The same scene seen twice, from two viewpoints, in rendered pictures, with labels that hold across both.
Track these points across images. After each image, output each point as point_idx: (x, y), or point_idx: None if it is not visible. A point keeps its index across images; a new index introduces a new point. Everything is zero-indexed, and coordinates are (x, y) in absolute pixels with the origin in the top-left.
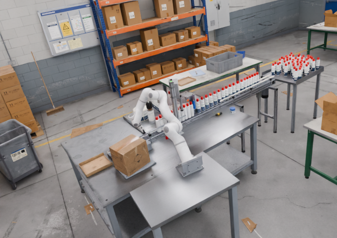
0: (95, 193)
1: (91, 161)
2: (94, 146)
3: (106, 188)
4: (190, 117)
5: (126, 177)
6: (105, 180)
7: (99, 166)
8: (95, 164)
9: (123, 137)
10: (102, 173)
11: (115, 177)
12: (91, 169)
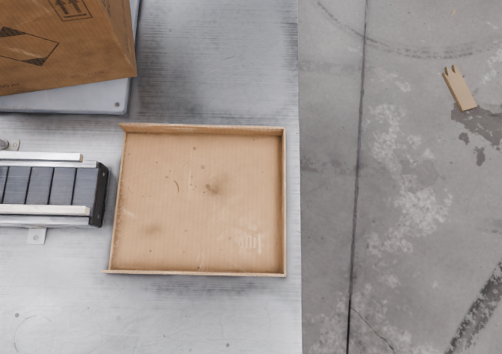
0: (292, 1)
1: (205, 267)
2: None
3: None
4: None
5: None
6: (217, 49)
7: (193, 171)
8: (200, 213)
9: None
10: (206, 101)
11: (172, 28)
12: (239, 184)
